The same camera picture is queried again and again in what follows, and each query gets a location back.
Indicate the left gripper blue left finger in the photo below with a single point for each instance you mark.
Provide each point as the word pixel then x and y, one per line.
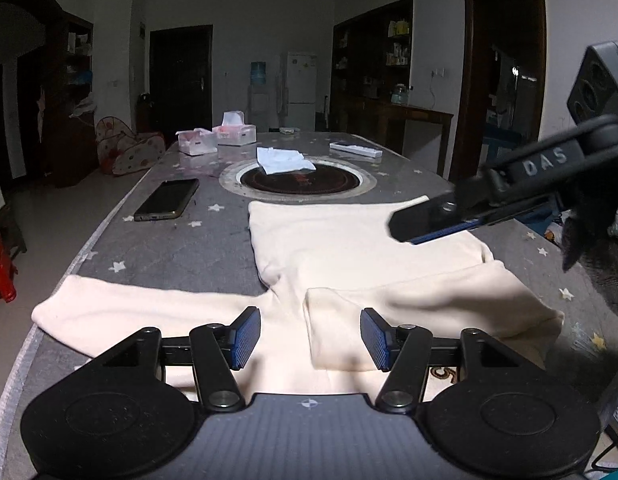
pixel 241 337

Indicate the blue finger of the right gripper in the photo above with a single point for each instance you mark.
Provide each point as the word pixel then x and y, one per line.
pixel 438 217

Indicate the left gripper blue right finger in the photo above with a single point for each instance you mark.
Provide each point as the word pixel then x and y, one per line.
pixel 379 338

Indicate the cream white sweater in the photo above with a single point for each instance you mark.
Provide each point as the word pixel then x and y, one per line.
pixel 322 265

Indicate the round black induction cooktop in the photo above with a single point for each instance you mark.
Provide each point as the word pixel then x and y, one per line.
pixel 331 181

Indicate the white remote control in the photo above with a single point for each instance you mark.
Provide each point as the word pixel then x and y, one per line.
pixel 358 150

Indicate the grey star patterned table mat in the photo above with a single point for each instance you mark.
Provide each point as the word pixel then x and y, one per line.
pixel 208 250

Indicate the black smartphone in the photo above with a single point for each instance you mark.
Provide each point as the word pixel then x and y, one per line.
pixel 168 201

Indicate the white paper tissue sheet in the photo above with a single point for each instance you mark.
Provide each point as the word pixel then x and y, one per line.
pixel 277 161

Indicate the dark wooden display cabinet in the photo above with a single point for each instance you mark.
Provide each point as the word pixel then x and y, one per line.
pixel 371 65

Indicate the white refrigerator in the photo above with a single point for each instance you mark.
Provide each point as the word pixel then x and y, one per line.
pixel 298 90

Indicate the small pink white tissue pack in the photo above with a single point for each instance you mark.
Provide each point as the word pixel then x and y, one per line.
pixel 197 142

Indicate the pink white tissue box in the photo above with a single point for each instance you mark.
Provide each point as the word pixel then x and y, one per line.
pixel 234 131

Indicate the water dispenser with blue bottle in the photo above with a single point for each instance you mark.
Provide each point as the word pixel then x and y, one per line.
pixel 258 96

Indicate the pink dotted play tent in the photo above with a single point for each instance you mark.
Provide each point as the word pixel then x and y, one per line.
pixel 122 151

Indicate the dark shelf cabinet left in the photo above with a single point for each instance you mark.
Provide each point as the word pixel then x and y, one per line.
pixel 40 143

